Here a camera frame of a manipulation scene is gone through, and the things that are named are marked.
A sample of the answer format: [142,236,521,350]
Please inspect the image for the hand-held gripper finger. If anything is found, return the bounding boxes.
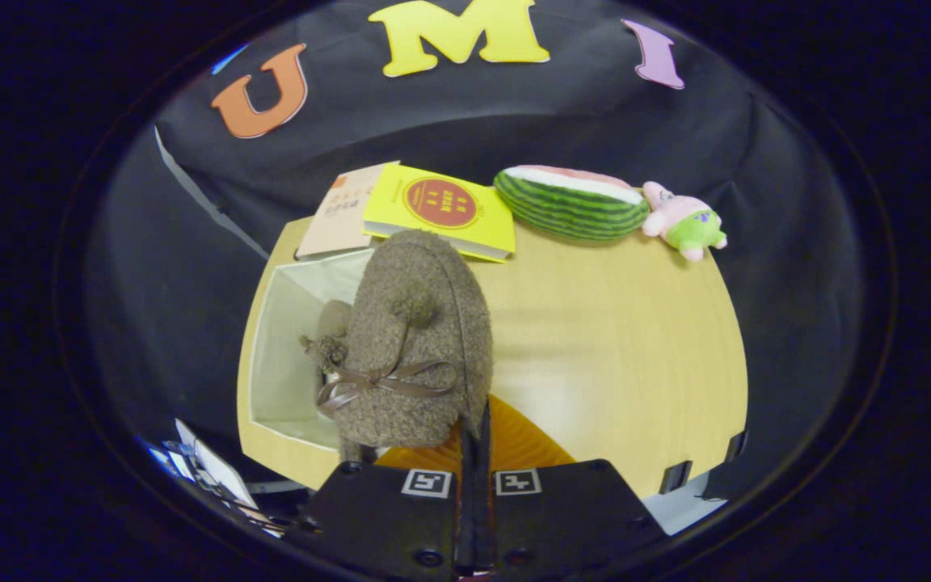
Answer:
[478,394,668,579]
[296,420,478,579]

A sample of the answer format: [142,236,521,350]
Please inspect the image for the black backdrop cloth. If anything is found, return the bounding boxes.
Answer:
[86,0,862,502]

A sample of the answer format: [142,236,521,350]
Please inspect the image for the yellow book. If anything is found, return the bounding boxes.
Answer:
[362,163,517,264]

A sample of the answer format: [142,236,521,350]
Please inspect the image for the white paper sheet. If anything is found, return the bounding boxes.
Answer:
[175,418,260,510]

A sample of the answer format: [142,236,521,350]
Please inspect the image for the watermelon slice plush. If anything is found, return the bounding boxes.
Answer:
[493,165,651,242]

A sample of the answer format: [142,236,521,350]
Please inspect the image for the brown fuzzy shoe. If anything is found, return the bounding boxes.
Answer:
[316,229,495,463]
[298,299,357,381]

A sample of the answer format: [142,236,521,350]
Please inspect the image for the beige book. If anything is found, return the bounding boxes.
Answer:
[296,161,400,259]

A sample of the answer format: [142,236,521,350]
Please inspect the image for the pink and green plush toy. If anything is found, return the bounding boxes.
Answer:
[642,180,729,262]

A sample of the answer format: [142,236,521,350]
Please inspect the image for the pile of printed packets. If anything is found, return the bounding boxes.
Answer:
[142,436,289,538]

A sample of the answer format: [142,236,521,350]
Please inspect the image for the pale fabric storage box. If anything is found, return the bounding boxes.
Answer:
[249,247,377,452]

